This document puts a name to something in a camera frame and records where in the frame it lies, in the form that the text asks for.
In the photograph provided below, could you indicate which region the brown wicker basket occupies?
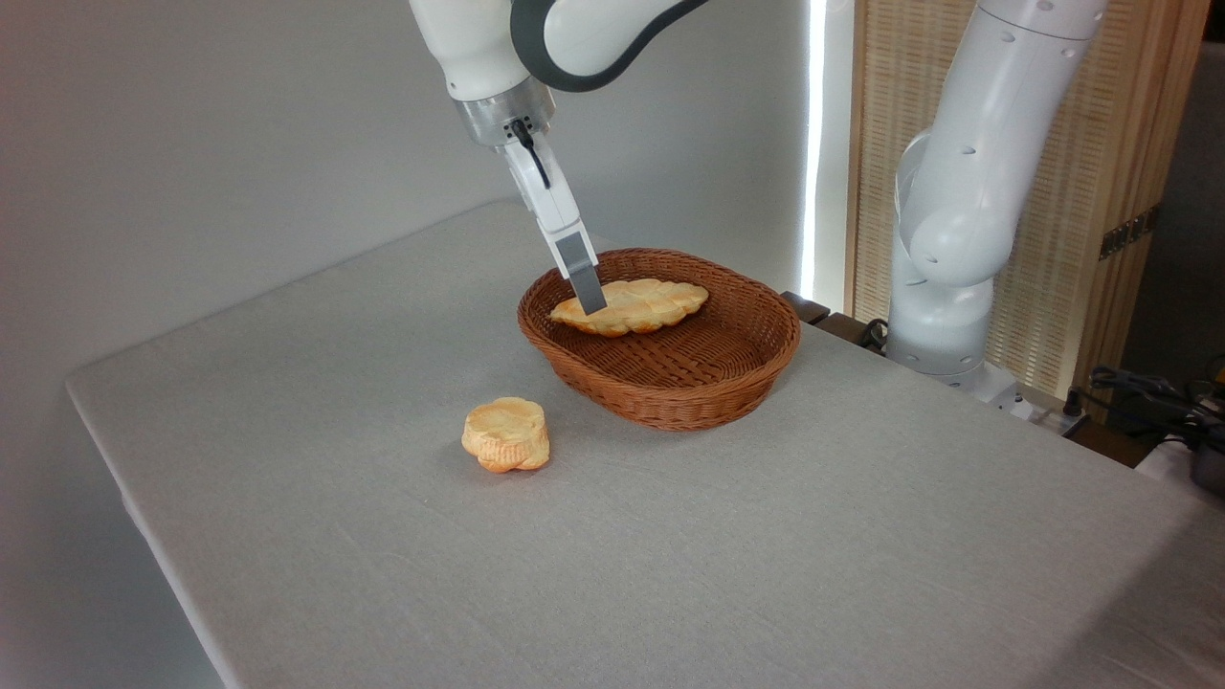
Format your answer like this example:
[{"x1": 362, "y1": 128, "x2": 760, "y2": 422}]
[{"x1": 517, "y1": 248, "x2": 802, "y2": 433}]

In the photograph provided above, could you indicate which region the long braided bread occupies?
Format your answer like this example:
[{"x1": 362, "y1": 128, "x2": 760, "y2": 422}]
[{"x1": 550, "y1": 278, "x2": 710, "y2": 338}]

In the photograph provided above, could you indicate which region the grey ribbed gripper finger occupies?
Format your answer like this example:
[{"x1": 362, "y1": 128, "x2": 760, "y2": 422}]
[{"x1": 542, "y1": 218, "x2": 610, "y2": 317}]

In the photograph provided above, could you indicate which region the metal screen hinge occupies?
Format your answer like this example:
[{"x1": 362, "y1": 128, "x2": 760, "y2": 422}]
[{"x1": 1099, "y1": 206, "x2": 1161, "y2": 261}]

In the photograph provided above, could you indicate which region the black cable bundle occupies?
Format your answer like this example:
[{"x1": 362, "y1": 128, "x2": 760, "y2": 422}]
[{"x1": 1089, "y1": 367, "x2": 1225, "y2": 451}]

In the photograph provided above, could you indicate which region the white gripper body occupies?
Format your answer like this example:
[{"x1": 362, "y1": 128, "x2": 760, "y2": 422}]
[{"x1": 500, "y1": 129, "x2": 582, "y2": 230}]

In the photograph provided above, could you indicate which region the wooden slatted screen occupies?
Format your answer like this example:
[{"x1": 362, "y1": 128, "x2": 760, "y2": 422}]
[{"x1": 845, "y1": 0, "x2": 1212, "y2": 422}]

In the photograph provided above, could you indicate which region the small round bread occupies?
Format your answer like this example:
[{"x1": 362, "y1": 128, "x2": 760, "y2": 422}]
[{"x1": 461, "y1": 397, "x2": 551, "y2": 474}]

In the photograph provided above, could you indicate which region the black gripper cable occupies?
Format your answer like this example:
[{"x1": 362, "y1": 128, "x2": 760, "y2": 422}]
[{"x1": 510, "y1": 118, "x2": 552, "y2": 190}]

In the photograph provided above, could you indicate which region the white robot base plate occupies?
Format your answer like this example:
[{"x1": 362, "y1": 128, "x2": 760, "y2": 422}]
[{"x1": 957, "y1": 362, "x2": 1039, "y2": 422}]

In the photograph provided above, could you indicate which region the grey tablecloth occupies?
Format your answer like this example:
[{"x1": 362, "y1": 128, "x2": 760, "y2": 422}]
[{"x1": 65, "y1": 199, "x2": 1225, "y2": 689}]

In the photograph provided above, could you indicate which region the dark wooden stand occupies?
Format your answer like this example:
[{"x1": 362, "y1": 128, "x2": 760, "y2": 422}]
[{"x1": 780, "y1": 291, "x2": 832, "y2": 326}]

